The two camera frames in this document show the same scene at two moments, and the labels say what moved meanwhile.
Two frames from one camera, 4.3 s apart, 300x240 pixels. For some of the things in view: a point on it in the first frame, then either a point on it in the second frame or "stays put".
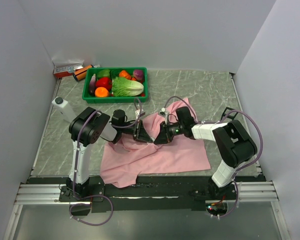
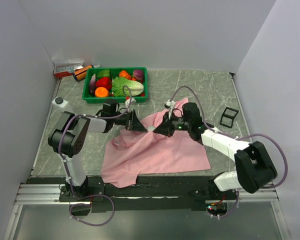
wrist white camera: [163, 112] → [169, 104]
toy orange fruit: [101, 92] stays put
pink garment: [123, 161] stays put
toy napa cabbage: [122, 86] stays put
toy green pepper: [104, 73] stays put
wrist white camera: [137, 112] → [127, 101]
